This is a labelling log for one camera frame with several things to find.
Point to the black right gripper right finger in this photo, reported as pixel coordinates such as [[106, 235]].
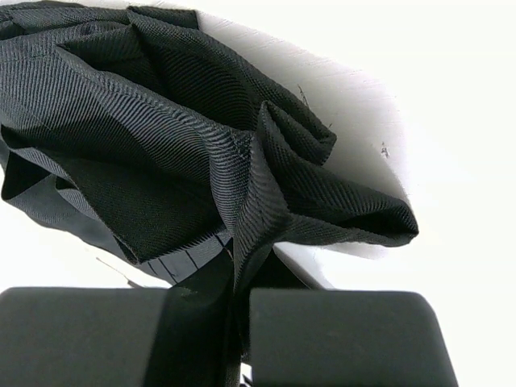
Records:
[[344, 338]]

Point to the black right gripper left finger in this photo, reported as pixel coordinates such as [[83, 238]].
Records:
[[77, 336]]

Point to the black pleated skirt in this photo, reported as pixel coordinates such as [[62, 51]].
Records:
[[142, 135]]

